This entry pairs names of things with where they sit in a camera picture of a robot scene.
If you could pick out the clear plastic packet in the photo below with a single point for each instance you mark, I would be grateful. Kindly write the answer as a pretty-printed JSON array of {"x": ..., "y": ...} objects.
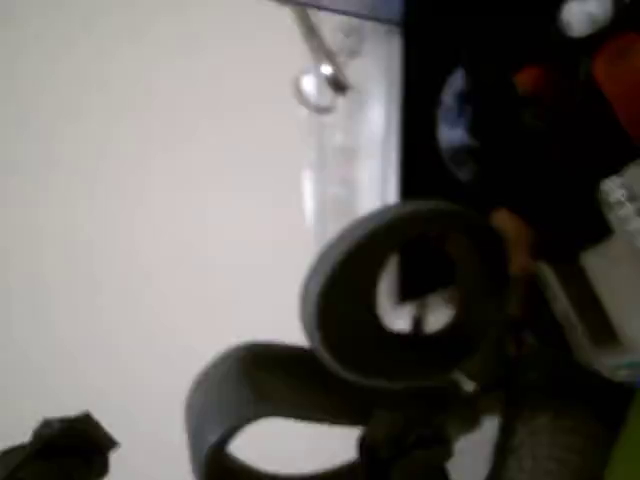
[{"x": 370, "y": 150}]

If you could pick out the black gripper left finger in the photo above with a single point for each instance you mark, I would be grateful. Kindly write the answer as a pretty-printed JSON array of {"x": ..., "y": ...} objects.
[{"x": 55, "y": 450}]

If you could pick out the green sticky note pad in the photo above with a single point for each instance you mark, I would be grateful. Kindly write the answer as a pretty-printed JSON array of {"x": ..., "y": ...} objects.
[{"x": 627, "y": 450}]

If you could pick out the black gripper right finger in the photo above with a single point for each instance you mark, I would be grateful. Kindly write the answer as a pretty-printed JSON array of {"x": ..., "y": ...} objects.
[{"x": 405, "y": 450}]

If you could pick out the beige wooden item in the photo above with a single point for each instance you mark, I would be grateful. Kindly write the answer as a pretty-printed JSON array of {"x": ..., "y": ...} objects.
[{"x": 510, "y": 235}]

